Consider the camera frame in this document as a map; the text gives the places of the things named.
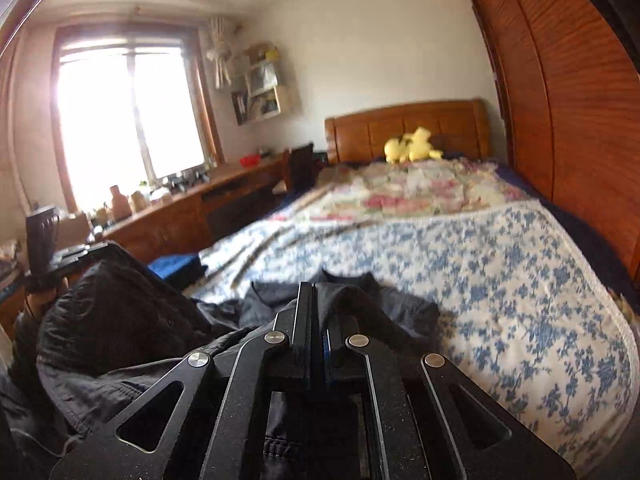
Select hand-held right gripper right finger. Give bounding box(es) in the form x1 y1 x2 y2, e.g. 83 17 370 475
312 284 576 480

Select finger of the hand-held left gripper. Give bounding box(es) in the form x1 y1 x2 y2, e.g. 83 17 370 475
60 241 126 273

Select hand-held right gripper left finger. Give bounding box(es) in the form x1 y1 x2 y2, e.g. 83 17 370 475
48 281 313 480

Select black jacket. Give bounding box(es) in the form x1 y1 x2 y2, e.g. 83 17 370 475
0 260 441 480

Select navy blue folded clothes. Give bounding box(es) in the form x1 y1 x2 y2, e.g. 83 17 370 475
147 254 208 281

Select cardboard box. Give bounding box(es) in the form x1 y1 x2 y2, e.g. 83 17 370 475
55 215 93 246

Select brown bottle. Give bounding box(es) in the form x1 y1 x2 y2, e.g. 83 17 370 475
111 185 132 221

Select wooden desk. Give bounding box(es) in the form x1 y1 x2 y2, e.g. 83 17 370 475
90 155 291 266

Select wooden framed window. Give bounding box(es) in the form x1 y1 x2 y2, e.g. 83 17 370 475
50 25 223 211

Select wooden chair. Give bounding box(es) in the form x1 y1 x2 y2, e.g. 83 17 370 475
282 143 328 193

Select blue floral blanket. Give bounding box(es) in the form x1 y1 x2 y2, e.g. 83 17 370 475
192 200 640 476

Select pink floral quilt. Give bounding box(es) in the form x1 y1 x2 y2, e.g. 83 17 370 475
280 157 541 221

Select stack of files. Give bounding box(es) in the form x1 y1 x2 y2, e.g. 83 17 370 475
232 90 278 123

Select wooden bed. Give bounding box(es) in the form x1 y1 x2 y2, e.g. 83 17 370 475
185 100 640 476

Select yellow plush toy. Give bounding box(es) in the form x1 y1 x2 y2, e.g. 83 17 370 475
384 127 443 164

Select tied beige curtain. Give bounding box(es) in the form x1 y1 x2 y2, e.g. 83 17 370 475
205 17 236 88

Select white paper bag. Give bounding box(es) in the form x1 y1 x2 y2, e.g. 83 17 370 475
248 62 278 96

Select navy bed sheet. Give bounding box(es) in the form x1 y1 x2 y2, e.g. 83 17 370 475
495 160 640 306

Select wooden louvred wardrobe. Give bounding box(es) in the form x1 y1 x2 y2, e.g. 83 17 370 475
452 0 640 281

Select cream wall shelf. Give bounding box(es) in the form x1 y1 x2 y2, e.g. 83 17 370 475
230 42 303 126

